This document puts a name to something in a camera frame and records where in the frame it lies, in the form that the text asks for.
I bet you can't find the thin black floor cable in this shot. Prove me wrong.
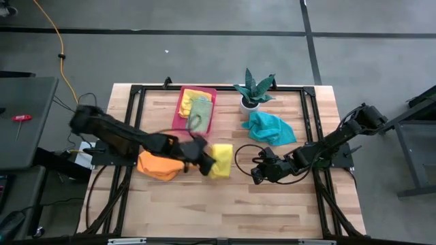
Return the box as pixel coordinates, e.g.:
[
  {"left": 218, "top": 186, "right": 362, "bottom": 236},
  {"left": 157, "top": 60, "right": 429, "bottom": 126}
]
[{"left": 52, "top": 92, "right": 99, "bottom": 113}]

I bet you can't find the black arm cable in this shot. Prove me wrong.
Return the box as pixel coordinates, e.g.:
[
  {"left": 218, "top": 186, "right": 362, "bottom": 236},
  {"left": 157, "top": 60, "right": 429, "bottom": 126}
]
[
  {"left": 149, "top": 114, "right": 205, "bottom": 139},
  {"left": 234, "top": 144, "right": 320, "bottom": 186}
]

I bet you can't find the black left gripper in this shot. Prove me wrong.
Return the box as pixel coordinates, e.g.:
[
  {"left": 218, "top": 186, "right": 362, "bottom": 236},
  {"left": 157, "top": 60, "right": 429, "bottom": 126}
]
[{"left": 166, "top": 135, "right": 217, "bottom": 177}]

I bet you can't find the orange microfiber towel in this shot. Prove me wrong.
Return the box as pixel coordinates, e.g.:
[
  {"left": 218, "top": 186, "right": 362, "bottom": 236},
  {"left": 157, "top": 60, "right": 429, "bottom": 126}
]
[{"left": 136, "top": 150, "right": 187, "bottom": 182}]

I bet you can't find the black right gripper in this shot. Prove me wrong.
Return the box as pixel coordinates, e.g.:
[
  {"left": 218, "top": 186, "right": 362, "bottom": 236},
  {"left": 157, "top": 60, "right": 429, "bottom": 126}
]
[{"left": 251, "top": 146, "right": 296, "bottom": 186}]

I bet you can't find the grey side desk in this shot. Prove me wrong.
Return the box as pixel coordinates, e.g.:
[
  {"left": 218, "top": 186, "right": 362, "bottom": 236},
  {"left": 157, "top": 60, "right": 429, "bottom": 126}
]
[{"left": 0, "top": 76, "right": 59, "bottom": 171}]

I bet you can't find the yellow microfiber towel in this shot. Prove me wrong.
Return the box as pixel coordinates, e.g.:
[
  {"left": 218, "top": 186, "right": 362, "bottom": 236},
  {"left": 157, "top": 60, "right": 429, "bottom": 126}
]
[
  {"left": 207, "top": 143, "right": 234, "bottom": 180},
  {"left": 178, "top": 88, "right": 213, "bottom": 119}
]

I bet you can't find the black aluminium table frame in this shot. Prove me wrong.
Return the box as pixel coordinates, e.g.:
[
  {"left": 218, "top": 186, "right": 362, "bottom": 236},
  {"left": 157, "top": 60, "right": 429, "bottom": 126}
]
[{"left": 81, "top": 77, "right": 367, "bottom": 239}]

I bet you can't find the pink plastic bin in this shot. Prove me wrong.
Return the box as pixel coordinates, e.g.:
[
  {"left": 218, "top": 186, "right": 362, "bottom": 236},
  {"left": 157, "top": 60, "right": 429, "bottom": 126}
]
[{"left": 171, "top": 85, "right": 218, "bottom": 135}]

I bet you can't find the white box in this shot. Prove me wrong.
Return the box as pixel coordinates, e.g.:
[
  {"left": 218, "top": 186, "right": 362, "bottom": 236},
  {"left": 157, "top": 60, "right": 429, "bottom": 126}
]
[{"left": 74, "top": 141, "right": 95, "bottom": 170}]

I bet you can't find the teal microfiber towel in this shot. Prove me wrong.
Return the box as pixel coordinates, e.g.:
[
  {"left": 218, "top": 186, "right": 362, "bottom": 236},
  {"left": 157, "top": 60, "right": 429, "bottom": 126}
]
[{"left": 241, "top": 111, "right": 297, "bottom": 147}]

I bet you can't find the snake plant in white pot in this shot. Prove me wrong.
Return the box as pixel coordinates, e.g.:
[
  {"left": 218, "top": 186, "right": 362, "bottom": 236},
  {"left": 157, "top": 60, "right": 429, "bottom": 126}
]
[{"left": 233, "top": 67, "right": 277, "bottom": 116}]

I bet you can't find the silver table bracket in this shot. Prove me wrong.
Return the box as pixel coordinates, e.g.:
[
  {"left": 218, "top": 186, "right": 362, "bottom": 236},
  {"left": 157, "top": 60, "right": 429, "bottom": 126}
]
[
  {"left": 107, "top": 238, "right": 147, "bottom": 245},
  {"left": 298, "top": 239, "right": 338, "bottom": 245}
]

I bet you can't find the red-handled tool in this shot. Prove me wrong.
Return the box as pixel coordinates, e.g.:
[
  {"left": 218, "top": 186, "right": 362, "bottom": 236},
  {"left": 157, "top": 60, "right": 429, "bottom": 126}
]
[{"left": 11, "top": 114, "right": 33, "bottom": 142}]

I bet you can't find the dark metal side table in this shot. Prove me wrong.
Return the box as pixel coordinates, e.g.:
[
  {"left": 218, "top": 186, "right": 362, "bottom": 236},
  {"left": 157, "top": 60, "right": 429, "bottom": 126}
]
[{"left": 375, "top": 84, "right": 436, "bottom": 198}]

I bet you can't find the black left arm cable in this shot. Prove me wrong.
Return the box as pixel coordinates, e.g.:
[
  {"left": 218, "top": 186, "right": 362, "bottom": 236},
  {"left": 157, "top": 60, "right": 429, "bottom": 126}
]
[{"left": 149, "top": 114, "right": 205, "bottom": 139}]

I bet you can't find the light green microfiber towel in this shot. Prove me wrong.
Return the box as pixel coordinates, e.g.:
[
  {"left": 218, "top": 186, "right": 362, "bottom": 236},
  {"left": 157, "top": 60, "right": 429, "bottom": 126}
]
[{"left": 186, "top": 98, "right": 215, "bottom": 133}]

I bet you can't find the black table base cable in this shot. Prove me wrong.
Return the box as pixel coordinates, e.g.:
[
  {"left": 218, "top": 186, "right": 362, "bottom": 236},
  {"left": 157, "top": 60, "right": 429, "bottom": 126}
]
[{"left": 84, "top": 165, "right": 110, "bottom": 229}]

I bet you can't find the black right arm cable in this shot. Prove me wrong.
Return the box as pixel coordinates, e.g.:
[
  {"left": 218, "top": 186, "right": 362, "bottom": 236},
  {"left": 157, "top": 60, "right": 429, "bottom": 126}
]
[{"left": 234, "top": 144, "right": 320, "bottom": 186}]

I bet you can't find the yellow floor cable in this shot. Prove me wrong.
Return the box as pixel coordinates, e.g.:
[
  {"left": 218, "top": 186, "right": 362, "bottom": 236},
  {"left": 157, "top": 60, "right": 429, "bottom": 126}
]
[{"left": 33, "top": 0, "right": 80, "bottom": 105}]

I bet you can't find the person's shoe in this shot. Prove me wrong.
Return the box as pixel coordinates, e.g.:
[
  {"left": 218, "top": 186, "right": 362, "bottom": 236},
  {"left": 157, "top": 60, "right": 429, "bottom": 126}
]
[{"left": 0, "top": 0, "right": 18, "bottom": 18}]

